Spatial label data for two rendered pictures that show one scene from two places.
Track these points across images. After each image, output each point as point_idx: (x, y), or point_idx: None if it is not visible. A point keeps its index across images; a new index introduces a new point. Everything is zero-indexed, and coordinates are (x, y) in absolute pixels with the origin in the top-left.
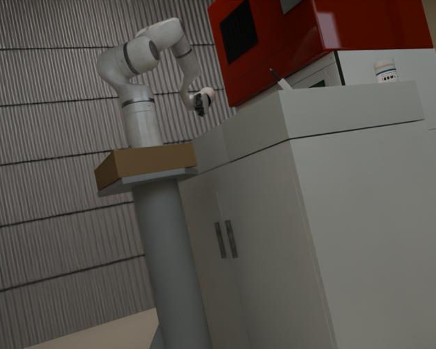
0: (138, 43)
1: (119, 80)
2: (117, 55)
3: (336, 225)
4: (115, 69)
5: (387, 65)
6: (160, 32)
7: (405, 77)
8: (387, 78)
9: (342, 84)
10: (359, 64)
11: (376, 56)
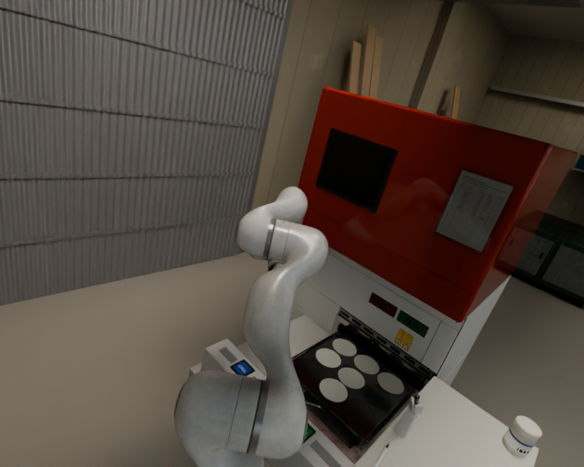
0: (285, 441)
1: (216, 464)
2: (234, 438)
3: None
4: (216, 448)
5: (533, 441)
6: (298, 283)
7: (482, 315)
8: (523, 452)
9: (447, 354)
10: (469, 322)
11: (482, 306)
